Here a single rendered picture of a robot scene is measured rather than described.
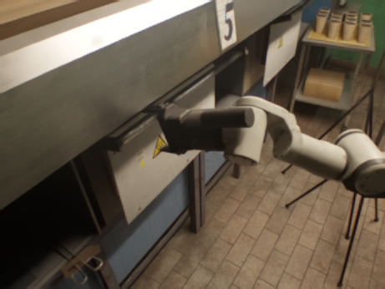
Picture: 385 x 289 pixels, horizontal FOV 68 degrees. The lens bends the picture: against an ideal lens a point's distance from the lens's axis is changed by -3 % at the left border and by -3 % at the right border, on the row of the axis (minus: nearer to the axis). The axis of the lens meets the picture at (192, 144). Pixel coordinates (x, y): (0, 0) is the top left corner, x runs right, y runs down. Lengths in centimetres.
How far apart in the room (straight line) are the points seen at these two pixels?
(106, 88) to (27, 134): 16
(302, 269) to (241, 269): 40
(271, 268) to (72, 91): 181
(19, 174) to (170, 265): 168
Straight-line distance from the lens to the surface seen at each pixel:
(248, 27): 102
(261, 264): 211
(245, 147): 52
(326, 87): 317
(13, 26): 51
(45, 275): 122
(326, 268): 221
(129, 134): 75
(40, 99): 50
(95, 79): 55
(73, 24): 56
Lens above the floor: 183
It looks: 39 degrees down
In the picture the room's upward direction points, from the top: 2 degrees counter-clockwise
